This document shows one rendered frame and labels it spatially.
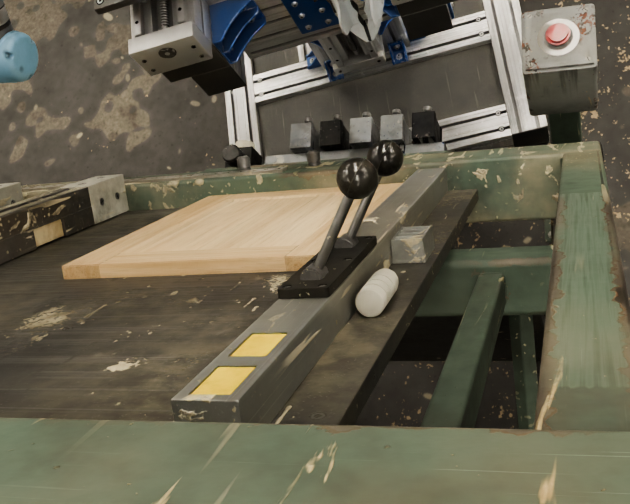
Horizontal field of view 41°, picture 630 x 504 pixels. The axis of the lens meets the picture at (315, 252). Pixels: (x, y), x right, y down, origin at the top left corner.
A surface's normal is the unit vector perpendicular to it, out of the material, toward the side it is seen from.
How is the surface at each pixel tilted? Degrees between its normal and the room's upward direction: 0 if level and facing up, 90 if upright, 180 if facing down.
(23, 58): 90
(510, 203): 31
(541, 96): 90
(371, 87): 0
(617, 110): 0
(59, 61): 0
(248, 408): 90
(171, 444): 59
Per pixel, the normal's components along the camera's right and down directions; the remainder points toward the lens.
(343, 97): -0.31, -0.28
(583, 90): -0.05, 0.96
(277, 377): 0.95, -0.04
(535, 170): -0.29, 0.26
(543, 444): -0.11, -0.97
